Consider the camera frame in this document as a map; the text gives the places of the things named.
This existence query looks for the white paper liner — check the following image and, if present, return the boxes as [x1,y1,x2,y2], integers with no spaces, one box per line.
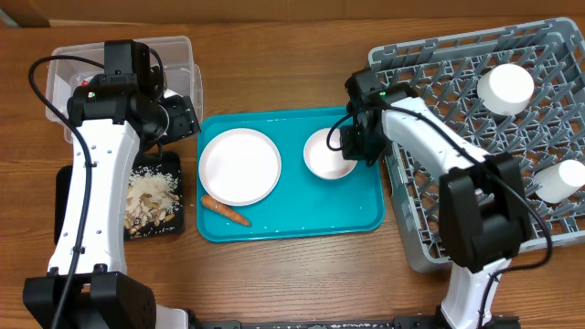
[164,89,181,101]

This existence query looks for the pink plate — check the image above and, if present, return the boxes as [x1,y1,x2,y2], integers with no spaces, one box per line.
[198,128,282,207]

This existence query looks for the orange carrot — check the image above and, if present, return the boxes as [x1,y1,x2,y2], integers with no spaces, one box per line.
[200,195,251,227]

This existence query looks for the white cup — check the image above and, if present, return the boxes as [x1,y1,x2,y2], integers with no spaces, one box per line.
[477,63,535,116]

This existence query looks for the pale green bowl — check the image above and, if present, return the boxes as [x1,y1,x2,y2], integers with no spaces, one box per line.
[533,160,584,204]

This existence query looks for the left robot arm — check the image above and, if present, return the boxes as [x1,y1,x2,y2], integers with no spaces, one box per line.
[23,74,198,328]

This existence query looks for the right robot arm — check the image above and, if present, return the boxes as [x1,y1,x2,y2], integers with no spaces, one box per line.
[334,68,544,328]

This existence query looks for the grey dishwasher rack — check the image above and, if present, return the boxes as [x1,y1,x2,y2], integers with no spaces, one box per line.
[368,18,584,273]

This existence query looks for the black plastic tray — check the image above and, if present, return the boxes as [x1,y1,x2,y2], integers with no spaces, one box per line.
[53,150,186,246]

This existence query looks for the clear plastic bin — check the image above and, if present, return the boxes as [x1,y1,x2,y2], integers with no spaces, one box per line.
[45,36,204,122]

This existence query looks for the spilled rice and food scraps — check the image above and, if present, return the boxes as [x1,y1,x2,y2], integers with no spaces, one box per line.
[124,165,181,239]

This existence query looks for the teal serving tray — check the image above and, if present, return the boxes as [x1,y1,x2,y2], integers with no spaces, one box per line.
[197,107,386,242]

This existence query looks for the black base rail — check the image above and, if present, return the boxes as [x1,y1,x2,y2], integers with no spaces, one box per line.
[195,316,440,329]

